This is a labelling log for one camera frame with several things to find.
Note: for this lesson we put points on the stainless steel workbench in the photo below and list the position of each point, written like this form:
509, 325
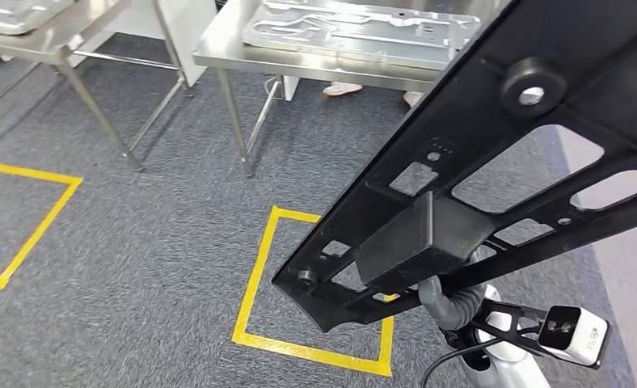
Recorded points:
219, 48

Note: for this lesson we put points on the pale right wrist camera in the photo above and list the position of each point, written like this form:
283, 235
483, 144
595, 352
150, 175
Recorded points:
575, 337

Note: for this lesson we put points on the grey stamped metal plate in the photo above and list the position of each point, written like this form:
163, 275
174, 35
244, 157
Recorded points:
18, 13
350, 32

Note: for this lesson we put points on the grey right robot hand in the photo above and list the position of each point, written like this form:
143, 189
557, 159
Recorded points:
433, 302

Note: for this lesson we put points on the white cabinet panel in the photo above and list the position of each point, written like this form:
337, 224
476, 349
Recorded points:
190, 32

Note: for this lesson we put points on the stainless steel table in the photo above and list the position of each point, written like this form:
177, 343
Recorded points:
83, 27

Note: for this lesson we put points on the black plastic bracket part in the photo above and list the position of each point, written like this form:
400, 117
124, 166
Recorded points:
484, 134

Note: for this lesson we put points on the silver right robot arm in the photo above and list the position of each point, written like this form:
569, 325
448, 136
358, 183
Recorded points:
506, 369

